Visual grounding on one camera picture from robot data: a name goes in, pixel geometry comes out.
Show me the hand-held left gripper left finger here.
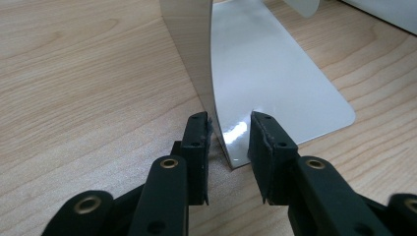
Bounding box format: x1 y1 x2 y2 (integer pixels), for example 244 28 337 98
127 111 214 236

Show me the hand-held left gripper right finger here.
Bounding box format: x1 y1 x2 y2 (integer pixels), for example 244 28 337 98
247 110 392 236

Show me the expandable metal bookend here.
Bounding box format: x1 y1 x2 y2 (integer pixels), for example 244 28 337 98
159 0 417 170

